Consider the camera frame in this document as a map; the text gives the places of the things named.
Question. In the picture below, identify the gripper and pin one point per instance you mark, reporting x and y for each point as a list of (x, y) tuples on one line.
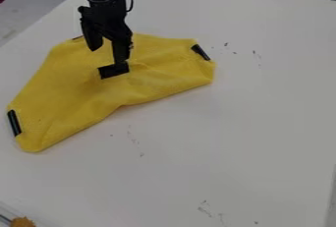
[(107, 16)]

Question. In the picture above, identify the yellow cloth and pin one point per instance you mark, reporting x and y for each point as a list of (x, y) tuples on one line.
[(83, 96)]

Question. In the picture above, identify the yellow toy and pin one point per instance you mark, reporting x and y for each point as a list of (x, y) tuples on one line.
[(22, 222)]

